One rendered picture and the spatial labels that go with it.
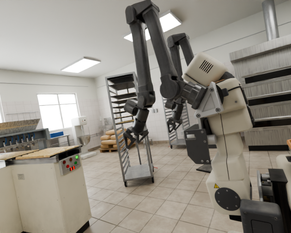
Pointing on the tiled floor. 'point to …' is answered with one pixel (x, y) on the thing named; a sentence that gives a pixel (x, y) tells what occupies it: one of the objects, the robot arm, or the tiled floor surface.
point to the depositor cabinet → (3, 202)
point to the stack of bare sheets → (205, 168)
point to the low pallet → (112, 149)
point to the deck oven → (271, 90)
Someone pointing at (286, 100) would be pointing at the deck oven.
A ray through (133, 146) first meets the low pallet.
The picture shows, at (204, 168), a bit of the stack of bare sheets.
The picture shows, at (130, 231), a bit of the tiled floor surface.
